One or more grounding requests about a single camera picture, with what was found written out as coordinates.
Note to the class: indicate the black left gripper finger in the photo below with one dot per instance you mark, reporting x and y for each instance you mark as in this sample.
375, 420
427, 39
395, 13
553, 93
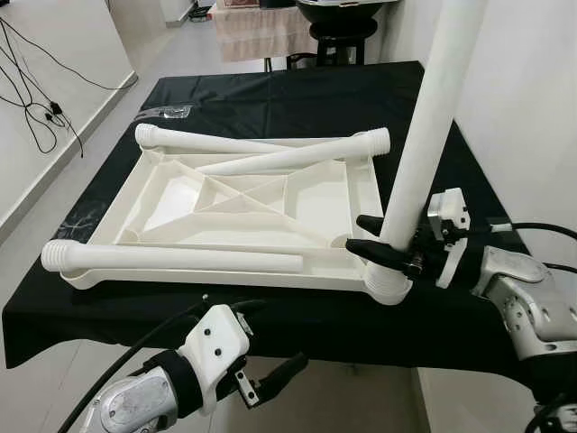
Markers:
284, 373
248, 308

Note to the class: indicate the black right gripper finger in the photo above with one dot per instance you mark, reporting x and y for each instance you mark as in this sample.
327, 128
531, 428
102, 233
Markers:
371, 225
379, 253

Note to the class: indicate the white plastic table leg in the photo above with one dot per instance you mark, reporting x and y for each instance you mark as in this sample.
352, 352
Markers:
198, 140
433, 108
297, 158
180, 259

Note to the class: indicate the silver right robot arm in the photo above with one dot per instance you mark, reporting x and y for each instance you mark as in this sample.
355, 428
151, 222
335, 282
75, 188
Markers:
523, 298

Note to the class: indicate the white plastic table top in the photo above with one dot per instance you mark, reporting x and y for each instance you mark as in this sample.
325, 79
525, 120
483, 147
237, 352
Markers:
171, 203

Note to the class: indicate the black tablecloth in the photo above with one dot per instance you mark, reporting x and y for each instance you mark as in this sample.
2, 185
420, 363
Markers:
270, 95

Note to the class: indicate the black stool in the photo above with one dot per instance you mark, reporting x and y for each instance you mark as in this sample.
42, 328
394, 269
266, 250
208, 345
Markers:
343, 32

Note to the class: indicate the beige table cover cloth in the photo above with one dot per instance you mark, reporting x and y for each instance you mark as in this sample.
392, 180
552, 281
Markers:
261, 32

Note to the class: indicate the black plug adapter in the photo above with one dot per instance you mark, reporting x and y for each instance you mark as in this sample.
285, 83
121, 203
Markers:
56, 108

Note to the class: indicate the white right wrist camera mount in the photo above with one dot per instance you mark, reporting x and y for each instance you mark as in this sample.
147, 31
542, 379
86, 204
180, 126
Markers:
448, 212

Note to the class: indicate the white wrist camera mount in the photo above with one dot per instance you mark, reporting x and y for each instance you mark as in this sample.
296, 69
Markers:
212, 347
448, 212

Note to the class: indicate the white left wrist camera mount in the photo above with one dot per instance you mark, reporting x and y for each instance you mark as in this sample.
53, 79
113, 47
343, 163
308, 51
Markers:
212, 347

